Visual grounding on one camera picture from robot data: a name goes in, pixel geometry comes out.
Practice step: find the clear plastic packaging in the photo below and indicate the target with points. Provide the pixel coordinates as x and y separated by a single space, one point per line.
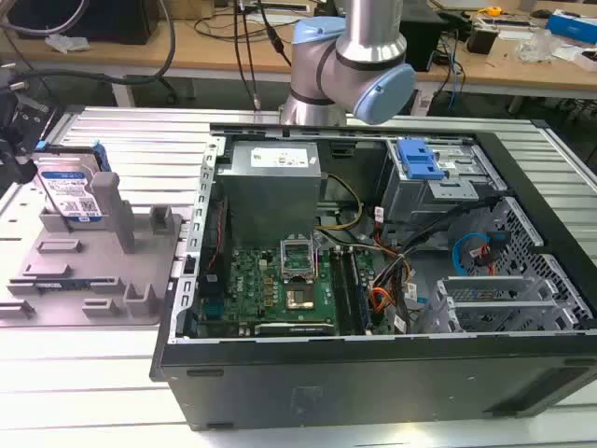
67 42

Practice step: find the grey power supply unit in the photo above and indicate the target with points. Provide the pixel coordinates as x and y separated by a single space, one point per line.
270 196

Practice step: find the grey parts rack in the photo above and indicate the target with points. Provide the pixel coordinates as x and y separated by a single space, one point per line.
93 261

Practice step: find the small black box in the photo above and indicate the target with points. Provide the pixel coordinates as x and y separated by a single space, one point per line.
481 39

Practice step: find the hard disk in blue carrier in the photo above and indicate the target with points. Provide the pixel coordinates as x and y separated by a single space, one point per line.
65 189

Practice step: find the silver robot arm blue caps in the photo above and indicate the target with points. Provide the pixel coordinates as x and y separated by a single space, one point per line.
354 51

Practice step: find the blue drive bay latch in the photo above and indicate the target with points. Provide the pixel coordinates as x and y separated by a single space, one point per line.
420 158

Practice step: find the CPU socket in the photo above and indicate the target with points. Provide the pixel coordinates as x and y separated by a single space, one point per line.
300 299

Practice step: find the black graphics card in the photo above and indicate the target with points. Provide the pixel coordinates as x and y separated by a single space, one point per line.
294 329

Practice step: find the metal disk bay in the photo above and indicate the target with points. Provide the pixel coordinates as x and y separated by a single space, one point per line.
494 303

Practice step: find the metal optical drive cage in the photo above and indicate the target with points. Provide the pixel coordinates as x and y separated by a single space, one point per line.
443 196

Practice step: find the black RAM slot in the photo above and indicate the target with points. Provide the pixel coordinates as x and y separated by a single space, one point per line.
359 294
341 289

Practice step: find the wooden desk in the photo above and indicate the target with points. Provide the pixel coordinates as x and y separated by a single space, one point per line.
513 70
140 56

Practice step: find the large black case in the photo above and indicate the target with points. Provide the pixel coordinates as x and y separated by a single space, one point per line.
84 18

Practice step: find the green motherboard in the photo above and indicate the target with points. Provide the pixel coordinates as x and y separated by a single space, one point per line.
261 284

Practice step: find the blue cardboard box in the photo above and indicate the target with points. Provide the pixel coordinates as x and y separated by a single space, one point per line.
573 25

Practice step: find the clear plastic bag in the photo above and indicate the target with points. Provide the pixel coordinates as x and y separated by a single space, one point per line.
538 46

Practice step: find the black open PC case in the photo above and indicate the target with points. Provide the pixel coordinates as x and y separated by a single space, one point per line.
354 378

